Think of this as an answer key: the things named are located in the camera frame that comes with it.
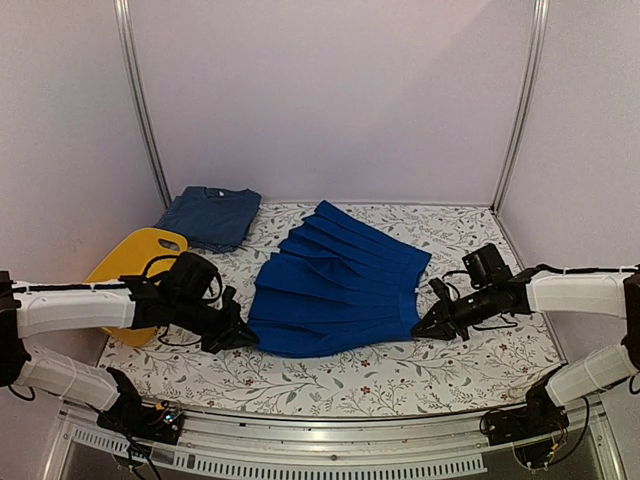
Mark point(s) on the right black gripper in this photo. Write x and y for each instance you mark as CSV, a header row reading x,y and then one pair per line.
x,y
446,325

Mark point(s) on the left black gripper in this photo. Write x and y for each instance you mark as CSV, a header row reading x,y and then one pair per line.
x,y
240,336

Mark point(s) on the royal blue garment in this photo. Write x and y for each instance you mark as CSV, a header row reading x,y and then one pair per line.
x,y
336,284

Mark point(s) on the teal blue t-shirt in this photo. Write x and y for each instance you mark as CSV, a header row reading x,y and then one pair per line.
x,y
244,203

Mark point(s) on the yellow laundry basket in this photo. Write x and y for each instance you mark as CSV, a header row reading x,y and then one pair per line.
x,y
130,257

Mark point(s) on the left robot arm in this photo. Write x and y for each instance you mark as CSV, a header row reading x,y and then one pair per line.
x,y
189,294

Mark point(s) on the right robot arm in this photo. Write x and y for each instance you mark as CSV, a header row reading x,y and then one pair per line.
x,y
612,292

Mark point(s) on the floral tablecloth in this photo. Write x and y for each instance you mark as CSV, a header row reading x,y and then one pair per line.
x,y
493,369

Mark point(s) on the folded blue checkered shirt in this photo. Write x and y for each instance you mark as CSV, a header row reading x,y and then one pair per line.
x,y
203,223

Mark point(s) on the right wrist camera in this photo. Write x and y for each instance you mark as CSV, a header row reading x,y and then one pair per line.
x,y
440,289

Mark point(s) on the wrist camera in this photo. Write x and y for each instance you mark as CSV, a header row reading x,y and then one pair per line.
x,y
228,298
440,289

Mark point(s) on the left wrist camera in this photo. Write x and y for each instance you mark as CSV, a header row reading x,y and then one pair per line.
x,y
228,298

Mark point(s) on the front aluminium rail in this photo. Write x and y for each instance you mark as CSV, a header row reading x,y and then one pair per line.
x,y
240,445

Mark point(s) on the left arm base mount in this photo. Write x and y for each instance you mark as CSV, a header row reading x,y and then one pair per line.
x,y
130,417

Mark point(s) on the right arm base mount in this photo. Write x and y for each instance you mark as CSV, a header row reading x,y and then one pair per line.
x,y
525,425

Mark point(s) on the right aluminium frame post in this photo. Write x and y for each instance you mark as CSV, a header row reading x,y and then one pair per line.
x,y
525,99

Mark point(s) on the aluminium frame post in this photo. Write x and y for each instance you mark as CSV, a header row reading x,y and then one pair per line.
x,y
525,99
133,72

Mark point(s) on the left aluminium frame post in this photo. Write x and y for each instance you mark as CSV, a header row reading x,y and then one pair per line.
x,y
133,72

